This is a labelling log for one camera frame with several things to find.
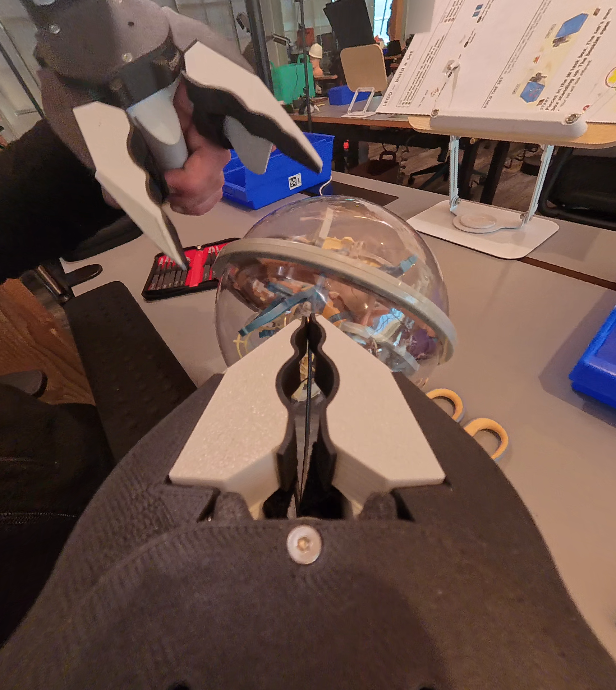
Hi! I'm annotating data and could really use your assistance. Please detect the person's left hand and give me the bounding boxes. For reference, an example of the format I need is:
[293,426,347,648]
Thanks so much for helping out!
[163,84,231,216]

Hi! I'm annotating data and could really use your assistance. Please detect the clear maze ball toy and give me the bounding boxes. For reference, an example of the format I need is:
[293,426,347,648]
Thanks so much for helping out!
[215,194,456,373]

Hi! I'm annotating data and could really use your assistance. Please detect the teal box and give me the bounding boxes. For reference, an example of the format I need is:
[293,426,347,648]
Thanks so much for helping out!
[274,63,315,104]

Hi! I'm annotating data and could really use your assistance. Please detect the black perforated wrist rest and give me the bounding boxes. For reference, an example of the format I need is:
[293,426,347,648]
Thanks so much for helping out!
[66,283,196,459]

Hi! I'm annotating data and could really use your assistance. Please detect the person's left forearm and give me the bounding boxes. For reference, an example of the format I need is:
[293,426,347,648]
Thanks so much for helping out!
[0,119,125,297]

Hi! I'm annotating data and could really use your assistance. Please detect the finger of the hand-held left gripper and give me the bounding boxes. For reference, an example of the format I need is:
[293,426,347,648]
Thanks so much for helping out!
[184,41,325,175]
[74,103,188,270]

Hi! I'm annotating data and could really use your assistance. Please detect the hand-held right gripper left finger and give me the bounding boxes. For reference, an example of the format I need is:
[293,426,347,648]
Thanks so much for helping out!
[168,316,307,505]

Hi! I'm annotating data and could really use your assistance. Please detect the beige chair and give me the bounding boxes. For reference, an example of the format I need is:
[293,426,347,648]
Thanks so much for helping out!
[341,43,390,114]

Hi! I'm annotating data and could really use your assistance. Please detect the orange grey scissors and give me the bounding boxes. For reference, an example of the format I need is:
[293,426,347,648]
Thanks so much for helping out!
[427,388,509,461]

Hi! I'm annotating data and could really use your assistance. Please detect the black pointed tweezers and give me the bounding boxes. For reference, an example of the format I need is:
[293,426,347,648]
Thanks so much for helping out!
[300,313,317,507]

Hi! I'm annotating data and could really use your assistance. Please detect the black red tweezers case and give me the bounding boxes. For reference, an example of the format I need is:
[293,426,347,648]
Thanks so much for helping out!
[141,240,239,300]

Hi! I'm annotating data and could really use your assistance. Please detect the printed instruction sheet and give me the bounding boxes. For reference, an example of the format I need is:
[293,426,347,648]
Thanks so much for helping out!
[378,0,616,125]

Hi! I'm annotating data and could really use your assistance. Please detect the set of black tweezers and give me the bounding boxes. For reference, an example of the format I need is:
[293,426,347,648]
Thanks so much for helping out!
[152,248,217,292]

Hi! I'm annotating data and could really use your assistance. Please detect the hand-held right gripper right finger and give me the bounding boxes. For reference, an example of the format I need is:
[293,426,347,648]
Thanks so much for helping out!
[314,318,446,505]

